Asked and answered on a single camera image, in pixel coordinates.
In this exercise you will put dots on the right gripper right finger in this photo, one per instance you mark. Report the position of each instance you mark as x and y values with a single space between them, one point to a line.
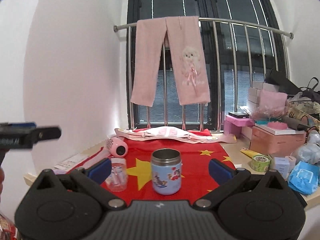
230 182

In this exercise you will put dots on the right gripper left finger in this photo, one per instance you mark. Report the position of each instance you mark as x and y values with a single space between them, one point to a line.
89 181

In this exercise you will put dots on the blue cartoon steel cup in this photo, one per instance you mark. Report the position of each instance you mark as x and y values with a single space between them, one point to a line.
166 171

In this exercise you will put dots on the clear glass cartoon cup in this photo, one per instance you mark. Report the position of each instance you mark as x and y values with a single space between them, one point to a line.
117 180

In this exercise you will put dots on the left hand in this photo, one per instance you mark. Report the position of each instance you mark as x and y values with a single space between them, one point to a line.
2 178

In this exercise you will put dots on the pink lettered bottle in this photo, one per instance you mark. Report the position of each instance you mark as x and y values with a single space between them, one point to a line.
117 147

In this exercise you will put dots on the white sticker sheet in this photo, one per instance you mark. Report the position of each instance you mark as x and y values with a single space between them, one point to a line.
71 162

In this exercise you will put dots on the yellow tube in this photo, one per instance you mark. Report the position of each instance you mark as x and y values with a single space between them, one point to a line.
249 152

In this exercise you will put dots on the green tape roll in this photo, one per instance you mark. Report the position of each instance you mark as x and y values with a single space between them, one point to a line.
260 163

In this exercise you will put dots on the red flag with yellow stars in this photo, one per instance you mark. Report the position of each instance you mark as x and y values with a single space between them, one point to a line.
196 181

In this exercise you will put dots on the magenta small stool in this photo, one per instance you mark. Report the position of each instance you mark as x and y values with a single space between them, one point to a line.
233 125

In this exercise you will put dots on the small white blue box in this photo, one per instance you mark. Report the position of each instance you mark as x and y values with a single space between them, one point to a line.
282 165

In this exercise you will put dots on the pink storage box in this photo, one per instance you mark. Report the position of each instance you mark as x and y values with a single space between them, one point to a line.
267 143

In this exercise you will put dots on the black flat device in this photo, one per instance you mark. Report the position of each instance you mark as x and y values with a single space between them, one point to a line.
238 115

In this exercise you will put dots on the blue wet wipes pack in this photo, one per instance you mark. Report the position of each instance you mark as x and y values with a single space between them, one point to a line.
304 178

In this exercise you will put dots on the folded pink white cloth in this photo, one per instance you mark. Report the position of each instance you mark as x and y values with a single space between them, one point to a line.
174 133

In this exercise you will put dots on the pink gift bag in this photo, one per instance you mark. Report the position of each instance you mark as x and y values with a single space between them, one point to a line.
272 103

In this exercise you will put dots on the stack of white boxes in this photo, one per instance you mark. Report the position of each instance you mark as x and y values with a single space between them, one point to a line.
253 98

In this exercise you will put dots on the black handbag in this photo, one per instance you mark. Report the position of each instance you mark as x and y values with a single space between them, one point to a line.
309 92

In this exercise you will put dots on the black framed window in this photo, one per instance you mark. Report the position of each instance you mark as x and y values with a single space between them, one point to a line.
239 47

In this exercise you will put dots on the pink fleece pants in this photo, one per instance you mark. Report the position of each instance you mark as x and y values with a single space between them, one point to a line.
182 33

